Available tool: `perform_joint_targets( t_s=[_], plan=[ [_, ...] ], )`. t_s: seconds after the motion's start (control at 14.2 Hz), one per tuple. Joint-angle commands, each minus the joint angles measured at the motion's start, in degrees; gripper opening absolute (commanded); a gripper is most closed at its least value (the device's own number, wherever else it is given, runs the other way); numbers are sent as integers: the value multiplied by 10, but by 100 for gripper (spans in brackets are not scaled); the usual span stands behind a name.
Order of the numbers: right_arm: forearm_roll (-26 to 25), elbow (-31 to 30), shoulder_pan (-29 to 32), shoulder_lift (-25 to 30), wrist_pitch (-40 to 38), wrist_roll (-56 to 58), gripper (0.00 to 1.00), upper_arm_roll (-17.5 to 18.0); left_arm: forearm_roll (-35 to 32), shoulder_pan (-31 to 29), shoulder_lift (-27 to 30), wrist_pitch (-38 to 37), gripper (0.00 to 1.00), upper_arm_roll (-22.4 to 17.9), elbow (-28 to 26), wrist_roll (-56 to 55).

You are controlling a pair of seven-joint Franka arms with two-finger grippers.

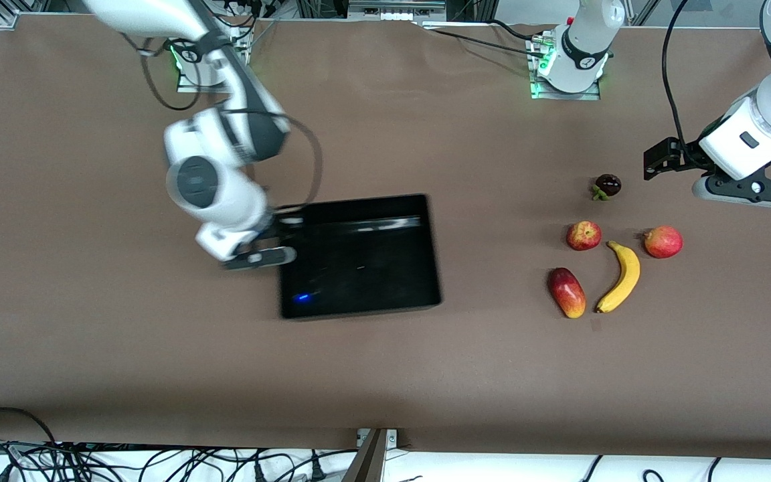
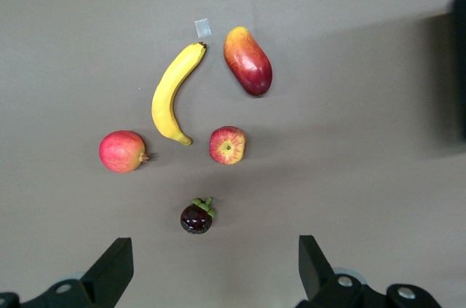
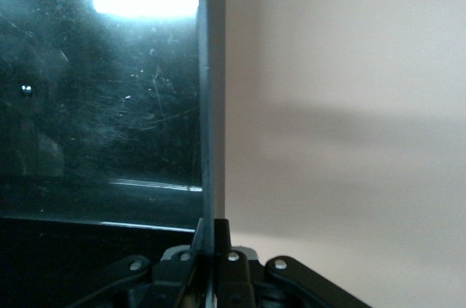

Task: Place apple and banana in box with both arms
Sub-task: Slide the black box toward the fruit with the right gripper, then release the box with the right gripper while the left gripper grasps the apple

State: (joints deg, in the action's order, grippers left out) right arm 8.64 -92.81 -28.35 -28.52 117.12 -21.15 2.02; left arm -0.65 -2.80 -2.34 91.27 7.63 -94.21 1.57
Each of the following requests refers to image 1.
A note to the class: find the black plastic box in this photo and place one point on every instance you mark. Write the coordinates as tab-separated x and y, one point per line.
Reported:
365	268

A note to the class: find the red yellow apple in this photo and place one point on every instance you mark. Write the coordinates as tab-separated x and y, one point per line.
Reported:
583	235

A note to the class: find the yellow banana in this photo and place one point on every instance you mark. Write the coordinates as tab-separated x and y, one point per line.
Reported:
626	274

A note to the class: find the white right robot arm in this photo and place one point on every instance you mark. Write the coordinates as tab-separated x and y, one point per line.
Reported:
191	181

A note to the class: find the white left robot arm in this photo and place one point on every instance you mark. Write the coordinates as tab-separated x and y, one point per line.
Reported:
586	33

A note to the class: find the red apple right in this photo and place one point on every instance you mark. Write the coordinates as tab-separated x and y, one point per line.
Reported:
663	242

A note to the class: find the dark purple mangosteen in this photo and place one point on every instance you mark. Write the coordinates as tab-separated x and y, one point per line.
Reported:
608	185

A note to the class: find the red yellow mango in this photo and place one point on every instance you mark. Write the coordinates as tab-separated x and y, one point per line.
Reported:
567	293

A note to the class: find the brown table cover sheet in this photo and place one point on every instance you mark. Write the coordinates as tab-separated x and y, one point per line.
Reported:
385	375

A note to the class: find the white power strip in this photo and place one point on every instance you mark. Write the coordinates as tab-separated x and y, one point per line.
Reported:
395	12

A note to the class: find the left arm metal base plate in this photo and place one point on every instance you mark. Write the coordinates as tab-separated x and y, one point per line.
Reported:
543	94

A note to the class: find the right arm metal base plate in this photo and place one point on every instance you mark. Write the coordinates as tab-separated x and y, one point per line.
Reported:
188	84

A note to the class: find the silver metal bracket plate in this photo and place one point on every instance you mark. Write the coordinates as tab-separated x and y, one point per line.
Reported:
392	436

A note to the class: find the grey camera mount pole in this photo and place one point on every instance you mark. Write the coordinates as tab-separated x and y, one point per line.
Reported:
367	462

